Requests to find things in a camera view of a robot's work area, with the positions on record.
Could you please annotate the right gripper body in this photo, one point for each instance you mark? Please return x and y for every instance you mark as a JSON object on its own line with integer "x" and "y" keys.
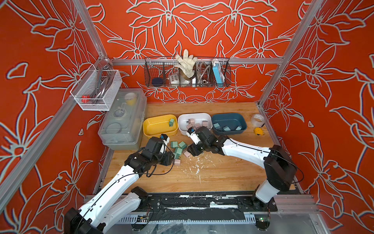
{"x": 197, "y": 148}

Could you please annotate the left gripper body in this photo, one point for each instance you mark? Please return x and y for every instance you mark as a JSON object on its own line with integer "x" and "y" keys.
{"x": 164, "y": 159}

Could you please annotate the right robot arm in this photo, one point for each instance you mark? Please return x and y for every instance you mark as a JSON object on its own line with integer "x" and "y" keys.
{"x": 280, "y": 169}

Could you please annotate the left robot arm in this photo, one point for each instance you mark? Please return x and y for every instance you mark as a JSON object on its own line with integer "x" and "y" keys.
{"x": 106, "y": 208}

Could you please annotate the yellow storage box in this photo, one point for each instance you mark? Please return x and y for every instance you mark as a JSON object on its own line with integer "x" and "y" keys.
{"x": 155, "y": 126}

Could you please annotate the dark blue storage box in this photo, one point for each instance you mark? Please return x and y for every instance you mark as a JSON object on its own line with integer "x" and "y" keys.
{"x": 232, "y": 120}

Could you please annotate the white storage box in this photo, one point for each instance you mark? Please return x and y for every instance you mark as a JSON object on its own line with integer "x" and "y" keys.
{"x": 196, "y": 120}

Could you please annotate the light blue box in basket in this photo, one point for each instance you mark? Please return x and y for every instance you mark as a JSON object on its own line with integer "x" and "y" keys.
{"x": 217, "y": 71}

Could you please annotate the clear plastic lidded container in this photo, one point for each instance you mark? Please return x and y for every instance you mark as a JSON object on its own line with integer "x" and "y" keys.
{"x": 122, "y": 126}

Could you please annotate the yellow tape measure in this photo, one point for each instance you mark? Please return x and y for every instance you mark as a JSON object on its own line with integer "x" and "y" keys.
{"x": 258, "y": 131}

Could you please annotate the clear tape roll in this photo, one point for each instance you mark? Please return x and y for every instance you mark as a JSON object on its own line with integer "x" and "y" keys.
{"x": 258, "y": 120}

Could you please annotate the white power strip in basket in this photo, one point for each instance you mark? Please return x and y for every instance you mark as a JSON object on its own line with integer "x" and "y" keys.
{"x": 174, "y": 79}

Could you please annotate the white rubber glove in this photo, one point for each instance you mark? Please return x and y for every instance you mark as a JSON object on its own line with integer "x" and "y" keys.
{"x": 186, "y": 63}

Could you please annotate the red object in basket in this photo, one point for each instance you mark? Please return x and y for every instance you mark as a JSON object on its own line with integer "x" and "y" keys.
{"x": 85, "y": 99}

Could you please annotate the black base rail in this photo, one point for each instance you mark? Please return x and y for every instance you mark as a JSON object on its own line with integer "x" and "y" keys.
{"x": 201, "y": 208}

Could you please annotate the black wire basket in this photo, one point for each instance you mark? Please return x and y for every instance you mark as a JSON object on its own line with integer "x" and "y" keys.
{"x": 205, "y": 72}

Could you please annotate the white wire basket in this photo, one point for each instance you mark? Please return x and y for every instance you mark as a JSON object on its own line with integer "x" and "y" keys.
{"x": 101, "y": 85}

